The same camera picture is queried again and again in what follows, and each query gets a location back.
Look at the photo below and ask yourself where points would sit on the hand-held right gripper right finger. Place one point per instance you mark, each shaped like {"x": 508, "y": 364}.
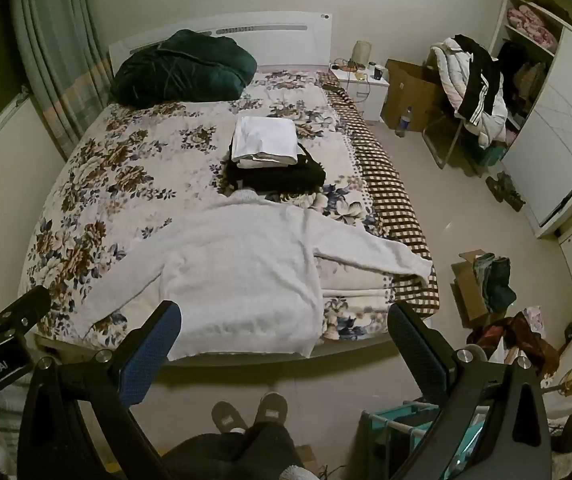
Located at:
{"x": 416, "y": 355}

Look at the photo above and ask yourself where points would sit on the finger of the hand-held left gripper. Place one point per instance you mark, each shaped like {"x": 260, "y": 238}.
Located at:
{"x": 23, "y": 307}

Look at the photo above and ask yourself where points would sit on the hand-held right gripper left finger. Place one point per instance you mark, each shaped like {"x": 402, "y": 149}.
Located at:
{"x": 148, "y": 355}

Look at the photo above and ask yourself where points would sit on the white knit sweater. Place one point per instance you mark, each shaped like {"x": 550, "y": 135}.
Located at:
{"x": 246, "y": 280}

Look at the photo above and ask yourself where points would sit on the red brown clothes pile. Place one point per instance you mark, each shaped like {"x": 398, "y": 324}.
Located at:
{"x": 521, "y": 335}

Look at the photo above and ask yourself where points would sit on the hanging clothes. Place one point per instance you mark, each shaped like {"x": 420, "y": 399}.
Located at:
{"x": 523, "y": 75}

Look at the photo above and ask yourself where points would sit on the teal laundry rack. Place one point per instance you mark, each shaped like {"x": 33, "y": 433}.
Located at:
{"x": 396, "y": 430}

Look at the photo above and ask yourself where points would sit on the small open cardboard box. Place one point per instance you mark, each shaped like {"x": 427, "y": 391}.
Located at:
{"x": 468, "y": 290}

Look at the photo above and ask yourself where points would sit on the brown slipper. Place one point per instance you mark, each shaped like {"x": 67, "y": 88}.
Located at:
{"x": 272, "y": 407}
{"x": 227, "y": 417}

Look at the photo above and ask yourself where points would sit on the person's legs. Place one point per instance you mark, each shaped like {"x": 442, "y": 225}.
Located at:
{"x": 236, "y": 452}

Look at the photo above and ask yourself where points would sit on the bed with floral blanket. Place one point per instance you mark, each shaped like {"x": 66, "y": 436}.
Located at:
{"x": 130, "y": 170}

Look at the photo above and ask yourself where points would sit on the brown checkered blanket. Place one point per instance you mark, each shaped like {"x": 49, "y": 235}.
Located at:
{"x": 383, "y": 180}

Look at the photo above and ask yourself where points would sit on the pair of dark shoes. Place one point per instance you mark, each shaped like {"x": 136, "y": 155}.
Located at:
{"x": 506, "y": 190}

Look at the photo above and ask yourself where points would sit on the folded black garment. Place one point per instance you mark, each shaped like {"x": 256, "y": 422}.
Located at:
{"x": 286, "y": 177}

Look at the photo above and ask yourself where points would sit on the plastic bottle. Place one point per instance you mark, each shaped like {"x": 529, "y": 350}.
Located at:
{"x": 403, "y": 122}

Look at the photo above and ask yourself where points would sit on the folded white garment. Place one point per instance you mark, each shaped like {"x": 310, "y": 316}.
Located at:
{"x": 265, "y": 137}

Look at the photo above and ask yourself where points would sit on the pale green curtain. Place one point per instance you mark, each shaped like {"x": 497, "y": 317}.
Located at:
{"x": 58, "y": 50}

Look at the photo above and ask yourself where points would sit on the large cardboard box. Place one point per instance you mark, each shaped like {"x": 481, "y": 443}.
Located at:
{"x": 411, "y": 95}

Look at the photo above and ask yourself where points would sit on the white nightstand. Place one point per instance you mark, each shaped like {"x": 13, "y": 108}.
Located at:
{"x": 368, "y": 97}

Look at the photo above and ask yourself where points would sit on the white wardrobe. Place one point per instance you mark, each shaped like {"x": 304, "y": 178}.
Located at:
{"x": 556, "y": 125}

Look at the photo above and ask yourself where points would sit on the black striped jacket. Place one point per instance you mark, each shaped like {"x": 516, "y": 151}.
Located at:
{"x": 483, "y": 80}

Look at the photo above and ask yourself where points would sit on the dark cup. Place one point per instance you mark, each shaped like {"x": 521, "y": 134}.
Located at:
{"x": 379, "y": 72}

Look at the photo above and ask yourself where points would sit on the dark green duvet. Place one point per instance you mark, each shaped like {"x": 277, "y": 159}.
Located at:
{"x": 180, "y": 70}

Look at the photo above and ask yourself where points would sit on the beige table lamp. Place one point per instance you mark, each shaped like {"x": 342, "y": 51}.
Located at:
{"x": 361, "y": 52}

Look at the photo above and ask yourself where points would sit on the white bed headboard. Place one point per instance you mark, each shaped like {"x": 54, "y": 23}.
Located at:
{"x": 276, "y": 40}

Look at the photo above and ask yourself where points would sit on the pink folded blanket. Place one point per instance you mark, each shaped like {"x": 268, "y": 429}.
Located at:
{"x": 531, "y": 22}

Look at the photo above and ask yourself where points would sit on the metal frame chair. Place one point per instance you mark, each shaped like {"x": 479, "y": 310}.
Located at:
{"x": 448, "y": 145}

